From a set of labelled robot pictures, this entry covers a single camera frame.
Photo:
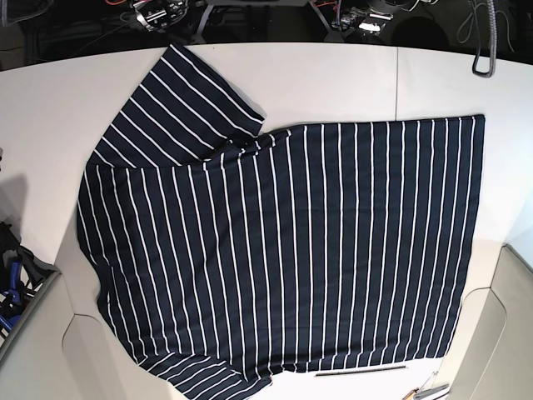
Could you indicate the navy white striped T-shirt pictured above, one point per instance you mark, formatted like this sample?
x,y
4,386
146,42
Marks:
x,y
227,255

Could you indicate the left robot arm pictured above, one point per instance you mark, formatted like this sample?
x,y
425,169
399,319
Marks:
x,y
369,16

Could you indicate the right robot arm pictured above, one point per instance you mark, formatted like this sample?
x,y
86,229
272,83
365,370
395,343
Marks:
x,y
163,16

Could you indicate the black metal ruler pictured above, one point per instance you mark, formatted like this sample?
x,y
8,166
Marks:
x,y
353,361

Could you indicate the tools at table edge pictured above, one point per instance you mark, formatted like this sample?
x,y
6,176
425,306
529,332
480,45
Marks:
x,y
428,390

